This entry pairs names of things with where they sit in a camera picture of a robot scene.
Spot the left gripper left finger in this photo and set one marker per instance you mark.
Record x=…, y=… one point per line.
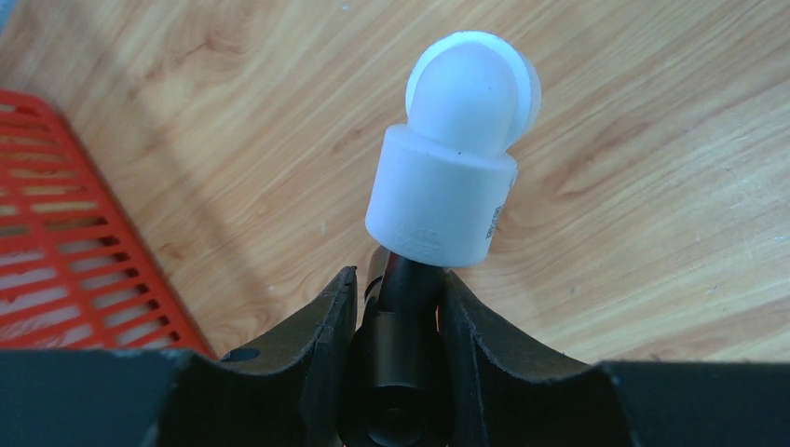
x=280, y=389

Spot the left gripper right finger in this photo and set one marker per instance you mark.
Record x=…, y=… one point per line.
x=512, y=390

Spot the white PVC elbow fitting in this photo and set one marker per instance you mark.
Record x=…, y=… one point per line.
x=444, y=174

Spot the red plastic basket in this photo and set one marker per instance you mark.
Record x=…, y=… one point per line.
x=74, y=273

